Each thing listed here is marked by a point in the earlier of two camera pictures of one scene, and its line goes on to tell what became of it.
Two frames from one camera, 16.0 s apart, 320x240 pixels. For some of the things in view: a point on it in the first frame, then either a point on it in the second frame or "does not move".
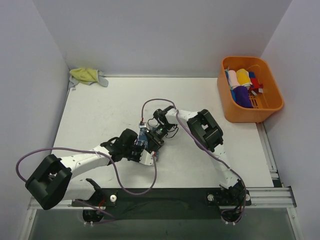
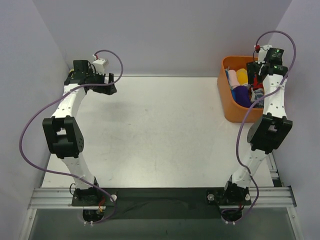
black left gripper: x=136 y=153 -> x=99 y=81
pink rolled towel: x=233 y=82 does not move
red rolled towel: x=256 y=87 does not move
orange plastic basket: x=264 y=105 does not move
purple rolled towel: x=242 y=97 does not move
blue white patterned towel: x=143 y=140 -> x=255 y=95
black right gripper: x=155 y=140 -> x=253 y=69
